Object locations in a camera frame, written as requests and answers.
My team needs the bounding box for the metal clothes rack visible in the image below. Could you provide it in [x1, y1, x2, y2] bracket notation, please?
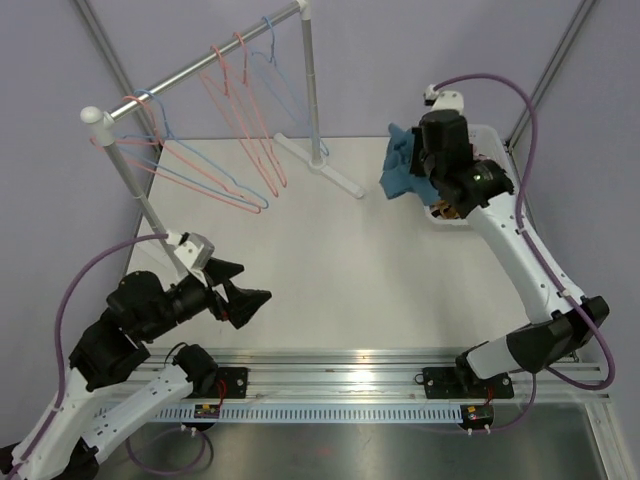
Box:
[79, 0, 366, 281]

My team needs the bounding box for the mustard tank top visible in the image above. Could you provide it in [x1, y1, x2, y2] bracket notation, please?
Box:
[426, 200, 461, 221]

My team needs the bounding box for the pink hanger of mauve top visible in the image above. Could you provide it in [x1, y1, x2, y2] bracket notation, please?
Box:
[233, 32, 288, 188]

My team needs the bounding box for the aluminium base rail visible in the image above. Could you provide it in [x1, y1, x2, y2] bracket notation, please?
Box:
[119, 347, 614, 404]

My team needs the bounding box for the white slotted cable duct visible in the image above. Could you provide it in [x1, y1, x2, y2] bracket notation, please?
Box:
[153, 404, 462, 424]

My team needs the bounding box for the teal blue tank top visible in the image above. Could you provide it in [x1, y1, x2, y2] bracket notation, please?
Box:
[379, 123, 440, 206]

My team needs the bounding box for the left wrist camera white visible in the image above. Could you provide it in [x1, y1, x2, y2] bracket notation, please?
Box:
[167, 230, 215, 285]

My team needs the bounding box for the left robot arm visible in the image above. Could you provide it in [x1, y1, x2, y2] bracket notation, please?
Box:
[1, 259, 272, 479]

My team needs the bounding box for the blue hanger of teal top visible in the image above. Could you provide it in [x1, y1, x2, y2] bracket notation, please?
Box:
[249, 16, 312, 134]

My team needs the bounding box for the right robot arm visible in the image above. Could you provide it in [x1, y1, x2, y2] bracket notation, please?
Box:
[410, 109, 610, 393]

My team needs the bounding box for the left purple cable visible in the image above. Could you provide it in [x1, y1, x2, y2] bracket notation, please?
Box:
[0, 232, 216, 476]

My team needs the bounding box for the white plastic basket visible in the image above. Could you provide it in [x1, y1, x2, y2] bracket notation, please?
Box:
[424, 124, 518, 231]

